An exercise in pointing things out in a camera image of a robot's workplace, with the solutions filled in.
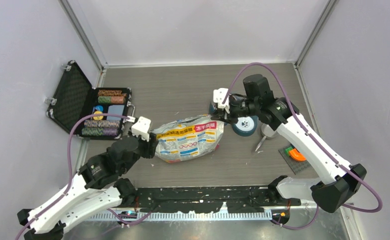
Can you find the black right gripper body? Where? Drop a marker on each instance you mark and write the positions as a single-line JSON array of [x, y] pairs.
[[239, 108]]

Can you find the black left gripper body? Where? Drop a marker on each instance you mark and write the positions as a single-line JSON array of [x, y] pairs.
[[145, 149]]

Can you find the metal food scoop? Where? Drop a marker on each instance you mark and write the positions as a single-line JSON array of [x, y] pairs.
[[267, 133]]

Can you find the white yellow pet food bag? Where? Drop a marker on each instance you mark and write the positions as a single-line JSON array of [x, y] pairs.
[[188, 139]]

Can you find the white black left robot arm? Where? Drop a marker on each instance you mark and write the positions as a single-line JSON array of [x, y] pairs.
[[98, 185]]

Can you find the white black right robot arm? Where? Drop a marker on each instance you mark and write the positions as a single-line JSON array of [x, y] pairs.
[[337, 181]]

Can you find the teal double pet bowl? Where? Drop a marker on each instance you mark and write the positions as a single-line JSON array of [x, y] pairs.
[[245, 125]]

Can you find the green striped chip stack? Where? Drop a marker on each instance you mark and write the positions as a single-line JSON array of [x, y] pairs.
[[99, 132]]

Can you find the light blue card deck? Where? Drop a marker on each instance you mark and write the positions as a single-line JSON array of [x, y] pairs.
[[116, 110]]

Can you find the yellow poker chip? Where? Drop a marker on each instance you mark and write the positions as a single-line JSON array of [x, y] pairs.
[[97, 115]]

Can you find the striped poker chip stack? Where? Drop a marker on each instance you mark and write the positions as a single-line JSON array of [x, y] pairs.
[[101, 123]]

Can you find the blue poker chip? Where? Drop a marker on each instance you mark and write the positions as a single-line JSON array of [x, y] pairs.
[[98, 108]]

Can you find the green poker chip stack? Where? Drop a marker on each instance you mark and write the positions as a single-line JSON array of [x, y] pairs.
[[113, 100]]

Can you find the green toy brick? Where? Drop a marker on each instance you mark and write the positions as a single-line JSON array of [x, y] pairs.
[[288, 150]]

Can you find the brown poker chip stack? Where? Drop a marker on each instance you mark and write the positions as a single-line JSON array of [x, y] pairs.
[[109, 93]]

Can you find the orange toy brick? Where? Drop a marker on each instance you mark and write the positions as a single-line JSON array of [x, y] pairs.
[[296, 155]]

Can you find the black foam-lined case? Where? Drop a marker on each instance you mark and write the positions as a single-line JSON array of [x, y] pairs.
[[74, 100]]

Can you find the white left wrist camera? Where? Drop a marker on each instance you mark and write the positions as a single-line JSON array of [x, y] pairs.
[[140, 127]]

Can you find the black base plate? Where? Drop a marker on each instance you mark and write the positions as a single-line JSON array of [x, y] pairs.
[[203, 200]]

